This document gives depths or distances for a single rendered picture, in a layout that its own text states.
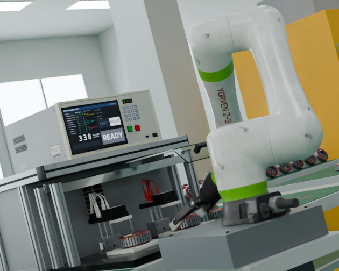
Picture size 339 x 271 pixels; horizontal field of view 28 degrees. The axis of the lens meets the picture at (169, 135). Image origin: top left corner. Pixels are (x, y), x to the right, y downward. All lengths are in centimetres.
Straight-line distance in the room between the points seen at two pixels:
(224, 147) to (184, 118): 474
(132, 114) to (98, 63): 816
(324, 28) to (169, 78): 155
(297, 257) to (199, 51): 68
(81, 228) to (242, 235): 101
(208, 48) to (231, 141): 38
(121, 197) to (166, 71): 391
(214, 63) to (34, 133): 82
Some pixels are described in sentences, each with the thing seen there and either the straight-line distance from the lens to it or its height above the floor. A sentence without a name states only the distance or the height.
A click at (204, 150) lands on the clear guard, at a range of 239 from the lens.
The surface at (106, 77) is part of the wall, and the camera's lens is 1071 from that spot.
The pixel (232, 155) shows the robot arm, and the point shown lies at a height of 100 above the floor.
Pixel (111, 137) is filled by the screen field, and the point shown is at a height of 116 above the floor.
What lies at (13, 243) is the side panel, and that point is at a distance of 254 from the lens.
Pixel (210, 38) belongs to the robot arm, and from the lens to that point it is 196.
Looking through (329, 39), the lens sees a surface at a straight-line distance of 580.
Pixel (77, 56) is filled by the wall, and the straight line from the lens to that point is 1051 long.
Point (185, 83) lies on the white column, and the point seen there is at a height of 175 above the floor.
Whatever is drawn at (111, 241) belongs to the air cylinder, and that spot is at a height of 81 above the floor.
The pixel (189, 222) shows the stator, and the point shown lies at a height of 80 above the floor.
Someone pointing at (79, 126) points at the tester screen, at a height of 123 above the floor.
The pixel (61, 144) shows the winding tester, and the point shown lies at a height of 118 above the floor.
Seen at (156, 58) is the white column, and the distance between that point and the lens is 641.
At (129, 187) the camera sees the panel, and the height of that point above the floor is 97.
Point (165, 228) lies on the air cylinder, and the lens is 255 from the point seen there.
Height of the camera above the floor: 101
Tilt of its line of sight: 3 degrees up
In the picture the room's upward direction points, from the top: 14 degrees counter-clockwise
